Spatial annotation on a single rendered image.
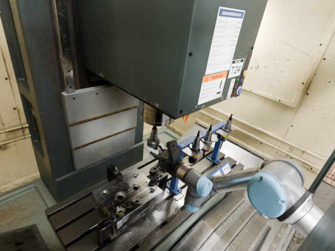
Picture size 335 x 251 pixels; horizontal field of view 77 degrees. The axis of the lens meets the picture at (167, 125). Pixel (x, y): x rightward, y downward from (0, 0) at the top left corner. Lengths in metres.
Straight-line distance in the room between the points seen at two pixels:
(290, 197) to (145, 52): 0.61
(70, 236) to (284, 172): 0.93
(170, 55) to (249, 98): 1.22
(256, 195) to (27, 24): 1.06
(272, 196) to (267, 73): 1.19
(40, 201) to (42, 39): 1.11
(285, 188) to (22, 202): 1.61
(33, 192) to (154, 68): 1.40
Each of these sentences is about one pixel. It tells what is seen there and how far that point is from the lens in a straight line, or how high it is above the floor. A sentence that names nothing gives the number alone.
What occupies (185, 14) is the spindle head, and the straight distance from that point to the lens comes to 0.63.
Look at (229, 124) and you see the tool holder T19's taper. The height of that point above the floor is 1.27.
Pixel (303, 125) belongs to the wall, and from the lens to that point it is 1.72.
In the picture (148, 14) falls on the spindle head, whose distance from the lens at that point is 0.73.
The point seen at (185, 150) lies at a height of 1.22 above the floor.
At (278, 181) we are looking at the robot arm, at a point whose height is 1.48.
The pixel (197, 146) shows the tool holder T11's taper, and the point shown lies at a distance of 1.11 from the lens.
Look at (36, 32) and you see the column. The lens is 1.11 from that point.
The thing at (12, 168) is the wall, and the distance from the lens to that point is 1.78.
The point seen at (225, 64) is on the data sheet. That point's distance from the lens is 0.83.
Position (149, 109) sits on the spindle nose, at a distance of 0.86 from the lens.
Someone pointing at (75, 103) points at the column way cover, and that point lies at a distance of 1.20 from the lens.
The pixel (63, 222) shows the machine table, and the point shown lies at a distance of 1.22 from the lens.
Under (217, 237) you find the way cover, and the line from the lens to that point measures 1.37.
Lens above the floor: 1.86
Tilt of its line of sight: 30 degrees down
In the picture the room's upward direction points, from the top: 8 degrees clockwise
